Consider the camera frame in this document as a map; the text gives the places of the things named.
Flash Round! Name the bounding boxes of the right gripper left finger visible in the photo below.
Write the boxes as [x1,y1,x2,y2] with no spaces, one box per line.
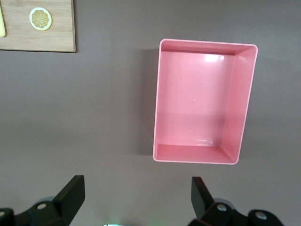
[0,175,85,226]

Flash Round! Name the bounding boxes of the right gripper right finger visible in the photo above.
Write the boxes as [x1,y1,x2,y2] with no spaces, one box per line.
[189,176,283,226]

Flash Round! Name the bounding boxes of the wooden cutting board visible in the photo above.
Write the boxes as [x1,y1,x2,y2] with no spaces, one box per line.
[0,0,77,53]

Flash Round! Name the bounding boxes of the pink plastic bin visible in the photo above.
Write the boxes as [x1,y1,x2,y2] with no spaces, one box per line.
[152,38,259,166]

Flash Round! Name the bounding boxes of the lemon slice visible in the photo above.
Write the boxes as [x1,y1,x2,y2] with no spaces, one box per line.
[29,7,53,32]

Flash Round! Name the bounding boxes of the yellow plastic fork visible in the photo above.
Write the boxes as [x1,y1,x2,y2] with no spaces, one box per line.
[0,4,6,38]

